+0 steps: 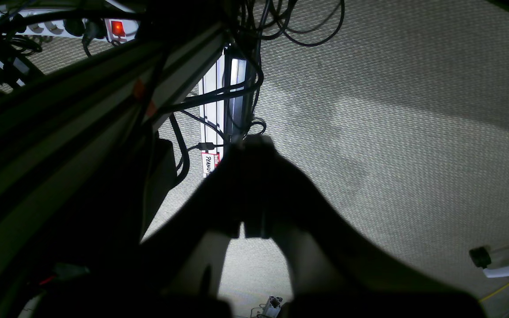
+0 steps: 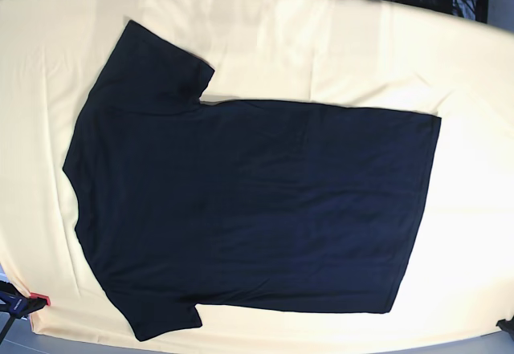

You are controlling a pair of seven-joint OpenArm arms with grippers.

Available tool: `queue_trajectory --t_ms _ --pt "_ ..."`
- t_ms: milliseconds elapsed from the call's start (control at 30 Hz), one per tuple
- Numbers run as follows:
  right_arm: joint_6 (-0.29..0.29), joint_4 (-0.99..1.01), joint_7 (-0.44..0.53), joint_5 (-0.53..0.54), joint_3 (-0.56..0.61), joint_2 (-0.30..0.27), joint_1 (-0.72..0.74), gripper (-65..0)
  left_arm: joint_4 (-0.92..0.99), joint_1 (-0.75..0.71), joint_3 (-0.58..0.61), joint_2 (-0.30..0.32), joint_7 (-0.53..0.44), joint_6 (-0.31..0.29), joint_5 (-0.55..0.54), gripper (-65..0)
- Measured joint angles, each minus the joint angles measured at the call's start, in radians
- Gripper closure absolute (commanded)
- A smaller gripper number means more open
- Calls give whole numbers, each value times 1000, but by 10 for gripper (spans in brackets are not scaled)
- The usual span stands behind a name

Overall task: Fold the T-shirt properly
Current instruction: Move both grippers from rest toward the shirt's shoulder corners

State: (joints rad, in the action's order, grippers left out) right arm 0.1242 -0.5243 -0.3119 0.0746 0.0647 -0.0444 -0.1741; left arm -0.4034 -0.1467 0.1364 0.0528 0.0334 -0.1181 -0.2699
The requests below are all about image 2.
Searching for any black clamp at right corner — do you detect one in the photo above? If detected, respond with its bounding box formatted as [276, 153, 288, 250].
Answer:
[496, 318, 514, 340]

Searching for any dark navy T-shirt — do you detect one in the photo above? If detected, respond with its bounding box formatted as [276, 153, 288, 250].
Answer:
[63, 21, 441, 341]

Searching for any cream yellow table cloth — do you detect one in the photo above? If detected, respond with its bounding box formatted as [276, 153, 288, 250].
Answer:
[1, 0, 513, 353]

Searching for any black red table clamp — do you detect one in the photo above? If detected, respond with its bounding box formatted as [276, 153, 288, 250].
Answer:
[0, 281, 51, 341]

